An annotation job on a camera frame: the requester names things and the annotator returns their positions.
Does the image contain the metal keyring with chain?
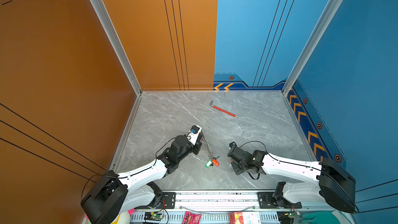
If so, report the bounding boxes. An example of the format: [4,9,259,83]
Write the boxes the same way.
[202,134,219,160]

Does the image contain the red key tag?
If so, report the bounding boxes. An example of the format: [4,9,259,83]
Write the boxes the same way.
[212,159,220,167]

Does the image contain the green key tag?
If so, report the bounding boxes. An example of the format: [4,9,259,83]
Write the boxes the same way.
[205,160,213,168]

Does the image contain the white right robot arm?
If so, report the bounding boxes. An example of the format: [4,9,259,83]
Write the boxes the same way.
[228,142,358,213]

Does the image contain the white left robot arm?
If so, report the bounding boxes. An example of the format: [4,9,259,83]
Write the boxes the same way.
[80,125,203,224]

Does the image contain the red white box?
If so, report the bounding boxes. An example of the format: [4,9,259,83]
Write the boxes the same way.
[229,212,261,224]

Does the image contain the pink snack packet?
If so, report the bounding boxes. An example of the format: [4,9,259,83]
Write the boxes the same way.
[182,211,202,224]

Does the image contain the green circuit board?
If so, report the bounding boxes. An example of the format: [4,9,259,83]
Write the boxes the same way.
[143,212,164,224]

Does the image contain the green cloth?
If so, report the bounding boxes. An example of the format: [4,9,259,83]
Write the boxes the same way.
[301,211,340,224]

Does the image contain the red handled hex key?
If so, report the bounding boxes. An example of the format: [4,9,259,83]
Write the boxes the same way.
[210,101,238,118]

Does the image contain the aluminium front rail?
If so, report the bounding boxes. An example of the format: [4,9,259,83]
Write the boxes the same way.
[139,183,340,212]

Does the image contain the aluminium corner post right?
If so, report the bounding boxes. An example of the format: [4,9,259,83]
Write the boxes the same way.
[282,0,343,96]

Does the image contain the aluminium corner post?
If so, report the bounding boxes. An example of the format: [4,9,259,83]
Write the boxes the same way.
[90,0,142,96]
[282,0,343,96]

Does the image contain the aluminium corner post left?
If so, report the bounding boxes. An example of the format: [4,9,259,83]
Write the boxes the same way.
[90,0,142,96]

